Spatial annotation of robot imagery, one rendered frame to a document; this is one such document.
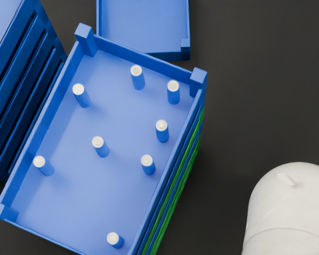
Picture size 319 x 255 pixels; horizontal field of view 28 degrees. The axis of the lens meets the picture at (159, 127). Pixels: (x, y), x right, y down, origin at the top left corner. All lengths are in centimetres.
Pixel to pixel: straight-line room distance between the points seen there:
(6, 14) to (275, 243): 70
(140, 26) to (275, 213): 88
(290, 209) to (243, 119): 76
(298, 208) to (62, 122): 45
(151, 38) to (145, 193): 57
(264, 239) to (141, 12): 93
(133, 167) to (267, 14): 64
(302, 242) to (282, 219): 3
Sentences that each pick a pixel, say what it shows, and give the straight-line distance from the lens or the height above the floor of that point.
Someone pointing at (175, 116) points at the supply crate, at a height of 40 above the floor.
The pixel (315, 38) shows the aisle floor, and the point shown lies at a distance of 146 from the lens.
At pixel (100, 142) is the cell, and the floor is 47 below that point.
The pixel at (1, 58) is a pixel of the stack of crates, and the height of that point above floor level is 35.
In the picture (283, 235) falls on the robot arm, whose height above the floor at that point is 72.
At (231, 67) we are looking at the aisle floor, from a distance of 141.
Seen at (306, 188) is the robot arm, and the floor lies 69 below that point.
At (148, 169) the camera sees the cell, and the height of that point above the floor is 45.
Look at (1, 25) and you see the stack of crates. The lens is 114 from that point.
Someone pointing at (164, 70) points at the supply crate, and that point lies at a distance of 96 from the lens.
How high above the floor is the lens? 132
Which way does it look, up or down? 75 degrees down
